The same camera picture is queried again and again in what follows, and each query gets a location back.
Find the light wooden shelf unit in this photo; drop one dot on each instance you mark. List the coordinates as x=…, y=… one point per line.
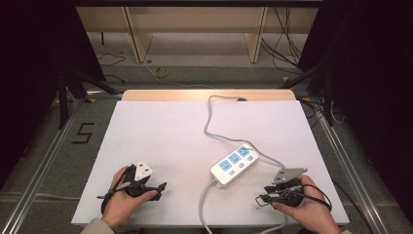
x=195, y=19

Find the white power strip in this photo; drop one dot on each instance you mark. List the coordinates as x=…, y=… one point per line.
x=234, y=165

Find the yellow tape roll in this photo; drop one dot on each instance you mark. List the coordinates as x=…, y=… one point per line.
x=161, y=71

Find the wooden table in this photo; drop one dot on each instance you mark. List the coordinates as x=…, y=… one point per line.
x=181, y=95

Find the black metal stand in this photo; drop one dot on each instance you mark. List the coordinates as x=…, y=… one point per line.
x=63, y=97
x=328, y=97

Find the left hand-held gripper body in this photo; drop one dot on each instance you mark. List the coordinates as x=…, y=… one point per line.
x=142, y=171

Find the white table cover board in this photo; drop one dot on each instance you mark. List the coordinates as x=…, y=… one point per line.
x=162, y=136

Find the aluminium floor rail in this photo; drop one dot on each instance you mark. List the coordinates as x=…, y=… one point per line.
x=354, y=175
x=39, y=165

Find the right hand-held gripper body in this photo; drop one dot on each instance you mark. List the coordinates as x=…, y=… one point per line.
x=288, y=177

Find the person's left hand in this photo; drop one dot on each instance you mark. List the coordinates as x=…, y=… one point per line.
x=118, y=204

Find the dark curtain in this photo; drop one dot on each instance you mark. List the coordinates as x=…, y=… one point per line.
x=373, y=81
x=35, y=65

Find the person's right hand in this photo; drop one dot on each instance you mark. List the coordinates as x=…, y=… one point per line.
x=313, y=211

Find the dark plug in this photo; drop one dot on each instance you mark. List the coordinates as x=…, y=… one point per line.
x=242, y=99

